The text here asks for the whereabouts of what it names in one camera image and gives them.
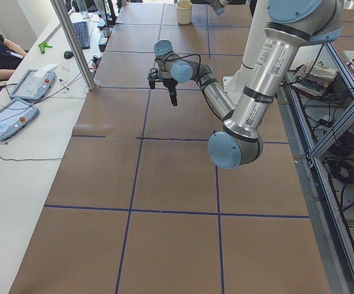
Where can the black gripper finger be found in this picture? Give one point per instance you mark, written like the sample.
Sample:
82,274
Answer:
173,96

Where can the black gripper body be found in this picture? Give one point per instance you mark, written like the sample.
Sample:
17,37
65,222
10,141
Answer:
168,83

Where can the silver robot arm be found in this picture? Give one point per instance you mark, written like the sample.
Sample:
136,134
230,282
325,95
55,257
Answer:
218,5
278,30

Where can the small metal cup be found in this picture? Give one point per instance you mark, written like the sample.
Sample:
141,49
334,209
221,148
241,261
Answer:
106,31

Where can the cream bin with lid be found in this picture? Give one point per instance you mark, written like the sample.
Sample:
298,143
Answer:
184,12

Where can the black keyboard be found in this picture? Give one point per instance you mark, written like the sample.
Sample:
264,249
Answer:
82,34

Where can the black computer mouse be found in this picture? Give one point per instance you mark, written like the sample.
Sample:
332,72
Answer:
68,54

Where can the white paper slip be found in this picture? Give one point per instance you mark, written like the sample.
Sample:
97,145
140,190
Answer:
43,70

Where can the green plastic clamp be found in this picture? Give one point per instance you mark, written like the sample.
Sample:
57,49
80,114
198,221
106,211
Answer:
43,46

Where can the upper grey teach pendant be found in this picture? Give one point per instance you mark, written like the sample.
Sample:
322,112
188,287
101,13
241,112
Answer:
33,85

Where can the grey teach pendant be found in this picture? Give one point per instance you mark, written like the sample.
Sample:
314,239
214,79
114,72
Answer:
15,116
33,85

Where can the stack of magazines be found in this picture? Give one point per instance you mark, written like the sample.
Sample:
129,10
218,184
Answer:
313,79

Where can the lower grey teach pendant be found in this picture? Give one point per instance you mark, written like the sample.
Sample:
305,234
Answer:
15,116

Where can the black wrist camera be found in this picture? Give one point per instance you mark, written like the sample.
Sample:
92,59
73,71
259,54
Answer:
153,78

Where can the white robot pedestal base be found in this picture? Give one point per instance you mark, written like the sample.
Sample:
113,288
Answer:
234,85

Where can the aluminium frame post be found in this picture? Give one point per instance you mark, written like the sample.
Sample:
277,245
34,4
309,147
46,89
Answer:
65,21

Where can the aluminium frame rack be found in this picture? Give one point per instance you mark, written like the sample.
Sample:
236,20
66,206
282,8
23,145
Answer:
324,130

